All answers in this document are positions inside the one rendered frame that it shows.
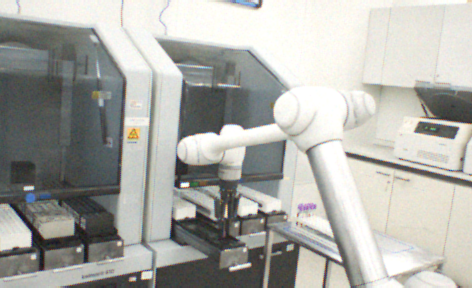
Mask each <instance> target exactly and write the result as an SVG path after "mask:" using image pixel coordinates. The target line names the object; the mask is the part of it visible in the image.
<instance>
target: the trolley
mask: <svg viewBox="0 0 472 288"><path fill-rule="evenodd" d="M291 222H292V221H287V222H282V223H276V224H267V225H266V229H267V230H266V238H265V245H264V252H263V259H262V275H261V282H260V288H267V283H268V276H269V269H270V255H271V248H272V240H273V233H275V234H277V235H279V236H282V237H283V238H285V239H287V240H290V241H291V242H293V243H296V244H298V245H299V246H301V247H304V248H306V249H307V250H309V251H312V252H314V253H315V254H317V255H320V256H322V257H323V258H326V263H325V270H324V276H323V282H322V288H329V283H330V272H331V266H332V262H334V263H335V264H337V265H340V266H342V267H343V268H344V266H343V264H342V259H341V257H340V254H339V253H338V252H337V251H335V250H333V249H331V248H330V247H327V246H325V245H323V244H322V243H319V242H316V241H315V240H313V239H310V238H308V237H307V236H305V235H301V234H299V233H297V232H295V231H292V230H291ZM373 230H374V235H375V237H376V239H377V244H378V246H379V248H380V250H381V255H382V256H383V259H384V264H385V265H386V267H387V272H388V274H389V276H390V279H397V278H402V277H404V276H406V275H409V274H414V273H417V272H419V271H421V270H425V269H429V268H431V267H434V266H436V265H437V269H434V273H438V274H441V275H443V276H447V273H446V272H445V269H446V262H447V261H448V257H444V256H442V255H440V254H436V253H434V252H432V251H430V250H426V249H424V248H422V247H418V246H416V245H414V244H410V243H408V242H406V241H404V240H400V239H398V238H396V237H392V236H390V235H388V234H386V233H381V232H380V231H377V230H376V229H373Z"/></svg>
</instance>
